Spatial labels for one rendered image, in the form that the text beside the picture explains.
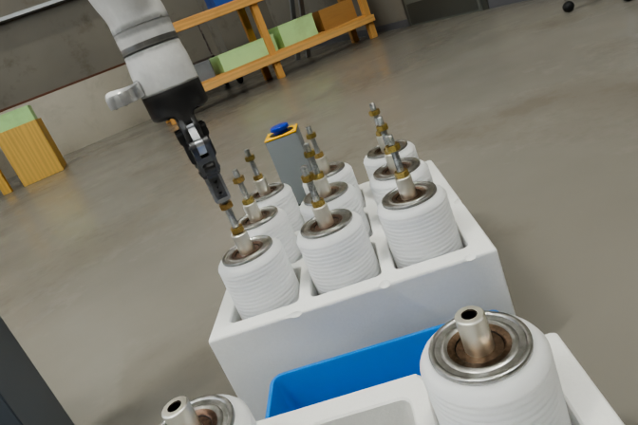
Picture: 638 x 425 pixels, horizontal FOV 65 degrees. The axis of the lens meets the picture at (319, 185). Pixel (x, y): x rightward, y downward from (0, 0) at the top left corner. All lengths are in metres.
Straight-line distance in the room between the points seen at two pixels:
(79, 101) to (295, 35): 3.22
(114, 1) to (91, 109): 6.93
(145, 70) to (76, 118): 6.95
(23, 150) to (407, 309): 5.25
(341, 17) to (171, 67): 5.57
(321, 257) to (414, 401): 0.25
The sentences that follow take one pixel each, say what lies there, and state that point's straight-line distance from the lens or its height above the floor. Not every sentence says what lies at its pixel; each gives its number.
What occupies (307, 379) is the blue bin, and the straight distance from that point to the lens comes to 0.68.
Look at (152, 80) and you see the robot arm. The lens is 0.63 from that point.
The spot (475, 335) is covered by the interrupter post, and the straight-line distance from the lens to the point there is 0.39.
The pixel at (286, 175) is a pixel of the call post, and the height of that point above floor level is 0.23.
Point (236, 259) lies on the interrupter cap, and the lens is 0.69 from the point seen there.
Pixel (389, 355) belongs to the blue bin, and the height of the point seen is 0.10.
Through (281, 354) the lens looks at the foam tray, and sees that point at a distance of 0.70.
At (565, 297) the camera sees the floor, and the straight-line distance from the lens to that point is 0.86.
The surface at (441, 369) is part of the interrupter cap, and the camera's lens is 0.39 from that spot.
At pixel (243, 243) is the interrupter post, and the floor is 0.27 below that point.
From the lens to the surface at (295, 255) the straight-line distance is 0.81.
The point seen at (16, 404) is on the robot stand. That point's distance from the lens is 0.86.
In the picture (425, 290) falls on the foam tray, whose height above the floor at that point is 0.15.
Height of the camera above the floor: 0.51
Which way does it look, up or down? 18 degrees down
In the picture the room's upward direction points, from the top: 22 degrees counter-clockwise
